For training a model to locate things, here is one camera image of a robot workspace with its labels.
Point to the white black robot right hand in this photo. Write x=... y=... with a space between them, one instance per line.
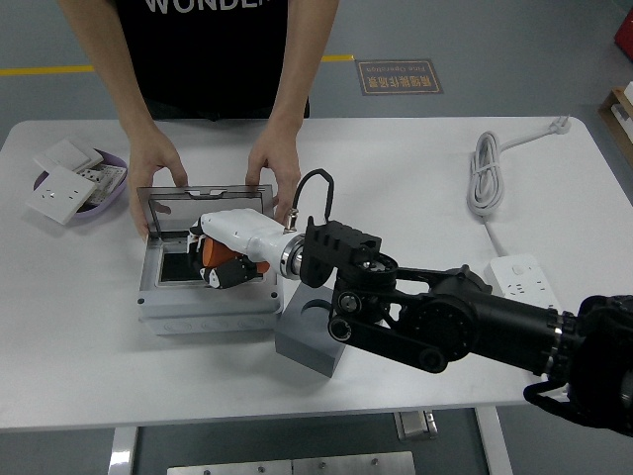
x=237 y=232

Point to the person's right hand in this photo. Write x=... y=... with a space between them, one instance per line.
x=153 y=158

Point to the person's left hand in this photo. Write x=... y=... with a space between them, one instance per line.
x=282 y=163

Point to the grey electrical box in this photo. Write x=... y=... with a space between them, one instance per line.
x=207 y=316

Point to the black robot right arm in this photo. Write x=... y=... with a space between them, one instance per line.
x=445 y=316

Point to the person's right forearm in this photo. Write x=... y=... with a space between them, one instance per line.
x=118 y=89

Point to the person's left forearm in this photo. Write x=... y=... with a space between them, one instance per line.
x=301 y=79

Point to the grey cube with round hole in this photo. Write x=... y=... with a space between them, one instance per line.
x=301 y=342

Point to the red box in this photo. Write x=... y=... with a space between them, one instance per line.
x=625 y=32

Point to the white multi-socket plate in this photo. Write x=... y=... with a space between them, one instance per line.
x=106 y=180

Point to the purple oval tray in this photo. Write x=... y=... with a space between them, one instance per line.
x=103 y=212

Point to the white five-hole socket plate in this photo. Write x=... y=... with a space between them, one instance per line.
x=62 y=195

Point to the person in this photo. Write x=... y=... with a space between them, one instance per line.
x=207 y=54

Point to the brown floor sign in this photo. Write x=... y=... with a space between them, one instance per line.
x=400 y=76

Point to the white table leg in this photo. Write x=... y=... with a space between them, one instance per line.
x=122 y=452
x=494 y=445

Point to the wooden crate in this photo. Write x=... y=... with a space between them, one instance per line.
x=618 y=123

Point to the white wall switch plate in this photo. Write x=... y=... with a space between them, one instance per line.
x=69 y=154

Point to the grey metal base plate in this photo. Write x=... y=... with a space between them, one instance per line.
x=292 y=466

